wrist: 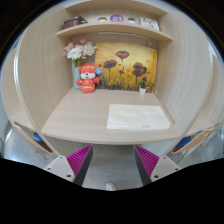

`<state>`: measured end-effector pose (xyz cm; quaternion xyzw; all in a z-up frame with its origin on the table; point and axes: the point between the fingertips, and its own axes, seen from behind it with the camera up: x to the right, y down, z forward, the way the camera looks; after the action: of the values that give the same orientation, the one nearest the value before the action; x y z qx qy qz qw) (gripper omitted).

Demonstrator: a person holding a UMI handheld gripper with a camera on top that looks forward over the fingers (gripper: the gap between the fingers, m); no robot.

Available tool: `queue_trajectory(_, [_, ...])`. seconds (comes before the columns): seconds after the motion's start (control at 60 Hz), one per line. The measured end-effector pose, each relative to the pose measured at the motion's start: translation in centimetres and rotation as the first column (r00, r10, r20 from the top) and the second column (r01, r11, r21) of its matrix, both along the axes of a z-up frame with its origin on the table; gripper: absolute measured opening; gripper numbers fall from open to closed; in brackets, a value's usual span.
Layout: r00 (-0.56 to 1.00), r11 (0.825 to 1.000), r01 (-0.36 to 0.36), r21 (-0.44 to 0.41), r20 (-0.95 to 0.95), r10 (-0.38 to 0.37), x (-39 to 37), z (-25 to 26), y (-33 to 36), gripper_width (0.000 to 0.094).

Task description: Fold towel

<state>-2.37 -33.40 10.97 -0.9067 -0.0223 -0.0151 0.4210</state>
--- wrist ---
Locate light blue vase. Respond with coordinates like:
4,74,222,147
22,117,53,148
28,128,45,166
72,62,83,90

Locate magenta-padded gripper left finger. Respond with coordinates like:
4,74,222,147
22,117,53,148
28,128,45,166
43,144,94,187

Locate small potted plant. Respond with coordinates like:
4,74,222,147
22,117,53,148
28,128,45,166
138,79,148,96

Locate yellow poppy painting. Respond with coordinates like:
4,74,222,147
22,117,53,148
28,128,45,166
94,41,158,92

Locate red plush toy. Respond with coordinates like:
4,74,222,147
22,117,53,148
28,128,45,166
75,63,103,94

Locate pink and white flowers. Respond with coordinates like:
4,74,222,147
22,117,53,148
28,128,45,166
63,37,99,68

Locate wooden shelf with items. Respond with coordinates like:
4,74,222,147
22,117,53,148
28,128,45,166
55,0,174,43

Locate white towel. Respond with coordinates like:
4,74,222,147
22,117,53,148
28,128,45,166
106,103,172,131

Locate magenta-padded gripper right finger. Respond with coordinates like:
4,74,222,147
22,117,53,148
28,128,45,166
133,144,181,187

